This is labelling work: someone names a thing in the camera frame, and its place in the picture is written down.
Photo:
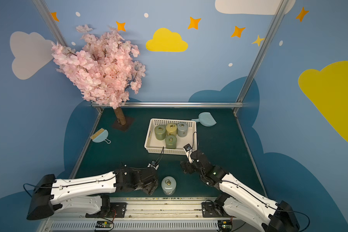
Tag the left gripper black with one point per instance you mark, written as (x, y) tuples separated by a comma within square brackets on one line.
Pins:
[(150, 184)]

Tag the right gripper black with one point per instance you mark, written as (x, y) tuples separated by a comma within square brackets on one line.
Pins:
[(188, 166)]

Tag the pale blue tea canister front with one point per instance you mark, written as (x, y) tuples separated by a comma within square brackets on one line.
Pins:
[(169, 185)]

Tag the green tea canister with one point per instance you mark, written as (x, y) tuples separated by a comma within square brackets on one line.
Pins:
[(171, 142), (160, 132)]

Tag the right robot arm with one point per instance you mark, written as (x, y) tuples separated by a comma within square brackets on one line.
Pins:
[(238, 200)]

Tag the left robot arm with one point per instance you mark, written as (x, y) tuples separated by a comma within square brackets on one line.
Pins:
[(90, 194)]

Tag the grey-blue tea canister back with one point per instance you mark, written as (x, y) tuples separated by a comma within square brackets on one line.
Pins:
[(182, 129)]

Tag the yellow tea canister back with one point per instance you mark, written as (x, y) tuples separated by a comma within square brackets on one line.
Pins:
[(171, 129)]

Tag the green tea canister back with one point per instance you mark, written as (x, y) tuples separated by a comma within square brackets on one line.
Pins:
[(160, 132)]

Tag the teal hand brush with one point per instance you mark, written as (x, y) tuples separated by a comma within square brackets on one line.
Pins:
[(101, 136)]

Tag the teal dustpan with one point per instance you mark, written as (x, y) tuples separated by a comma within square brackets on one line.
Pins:
[(205, 119)]

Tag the left controller board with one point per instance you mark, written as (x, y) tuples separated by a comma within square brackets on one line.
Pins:
[(103, 226)]

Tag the controller board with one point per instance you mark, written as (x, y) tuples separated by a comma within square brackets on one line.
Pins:
[(103, 226), (224, 226)]

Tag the right controller board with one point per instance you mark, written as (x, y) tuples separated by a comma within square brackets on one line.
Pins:
[(224, 226)]

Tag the pink cherry blossom tree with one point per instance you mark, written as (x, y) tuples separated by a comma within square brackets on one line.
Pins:
[(103, 70)]

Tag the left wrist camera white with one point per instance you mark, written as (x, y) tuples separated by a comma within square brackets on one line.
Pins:
[(154, 164)]

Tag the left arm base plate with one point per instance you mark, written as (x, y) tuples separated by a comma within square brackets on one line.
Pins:
[(116, 209)]

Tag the aluminium front rail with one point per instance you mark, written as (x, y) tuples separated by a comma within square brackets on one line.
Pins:
[(147, 215)]

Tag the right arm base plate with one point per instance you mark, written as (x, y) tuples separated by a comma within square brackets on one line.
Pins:
[(212, 209)]

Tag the dark metal tree base plate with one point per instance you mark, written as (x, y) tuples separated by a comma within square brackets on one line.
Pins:
[(116, 125)]

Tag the back aluminium frame bar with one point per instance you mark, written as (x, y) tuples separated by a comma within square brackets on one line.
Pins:
[(183, 105)]

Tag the right aluminium frame post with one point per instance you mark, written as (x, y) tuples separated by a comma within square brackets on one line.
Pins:
[(275, 23)]

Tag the aluminium frame post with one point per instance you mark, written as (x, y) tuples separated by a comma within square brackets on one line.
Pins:
[(50, 22), (275, 23)]

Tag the left aluminium frame post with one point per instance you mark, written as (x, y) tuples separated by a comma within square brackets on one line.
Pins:
[(50, 22)]

